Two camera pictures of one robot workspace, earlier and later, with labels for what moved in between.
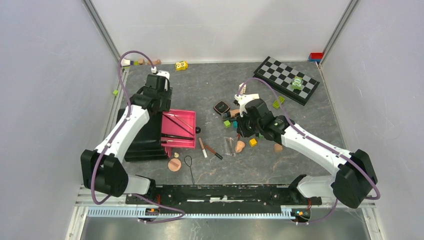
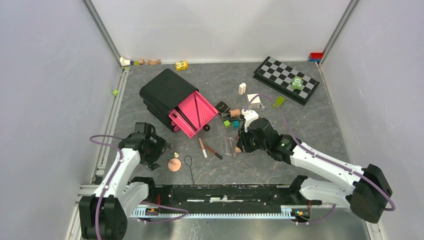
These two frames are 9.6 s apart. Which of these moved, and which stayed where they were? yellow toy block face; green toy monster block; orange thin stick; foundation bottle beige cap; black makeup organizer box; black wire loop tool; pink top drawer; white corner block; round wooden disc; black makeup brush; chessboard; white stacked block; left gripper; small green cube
Moved: black makeup organizer box; left gripper; black makeup brush; pink top drawer; orange thin stick
Stayed: yellow toy block face; round wooden disc; black wire loop tool; white stacked block; foundation bottle beige cap; small green cube; white corner block; chessboard; green toy monster block
